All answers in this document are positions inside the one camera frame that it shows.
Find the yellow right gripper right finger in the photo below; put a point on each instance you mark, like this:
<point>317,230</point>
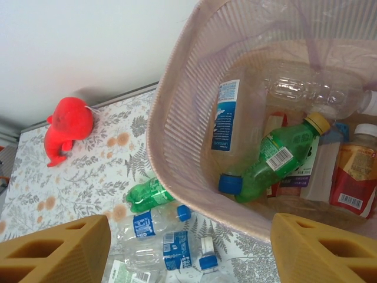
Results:
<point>288,250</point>

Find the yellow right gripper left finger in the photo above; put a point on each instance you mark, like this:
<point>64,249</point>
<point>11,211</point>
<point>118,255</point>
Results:
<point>88,250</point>

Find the small clear bottle blue cap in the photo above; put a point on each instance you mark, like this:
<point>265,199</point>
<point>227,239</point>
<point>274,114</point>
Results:
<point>144,225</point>

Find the clear bottle purple label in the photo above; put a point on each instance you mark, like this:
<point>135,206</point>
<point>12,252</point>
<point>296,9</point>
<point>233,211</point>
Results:
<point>294,182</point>

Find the green plastic bottle yellow cap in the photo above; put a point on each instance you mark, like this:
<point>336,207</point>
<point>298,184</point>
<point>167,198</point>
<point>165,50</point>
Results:
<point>144,196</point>
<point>274,165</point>

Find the clear bottle large blue label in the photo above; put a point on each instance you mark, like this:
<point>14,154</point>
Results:
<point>176,250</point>

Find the bottle with gold red label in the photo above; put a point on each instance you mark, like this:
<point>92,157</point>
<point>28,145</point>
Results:
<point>356,177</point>

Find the clear water bottle red label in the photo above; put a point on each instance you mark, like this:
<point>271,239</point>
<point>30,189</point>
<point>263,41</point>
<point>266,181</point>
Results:
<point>277,121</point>

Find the clear bottle pale blue label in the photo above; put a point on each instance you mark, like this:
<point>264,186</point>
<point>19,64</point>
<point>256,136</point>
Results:
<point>225,118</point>

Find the clear crushed plastic bottle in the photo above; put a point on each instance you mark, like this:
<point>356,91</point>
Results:
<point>309,91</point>

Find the beige plastic waste bin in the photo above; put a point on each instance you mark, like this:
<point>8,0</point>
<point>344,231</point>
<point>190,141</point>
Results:
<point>182,118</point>

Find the floral tablecloth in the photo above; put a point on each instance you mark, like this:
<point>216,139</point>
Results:
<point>59,191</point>

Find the red plush toy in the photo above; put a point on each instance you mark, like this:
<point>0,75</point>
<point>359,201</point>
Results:
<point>70,121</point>

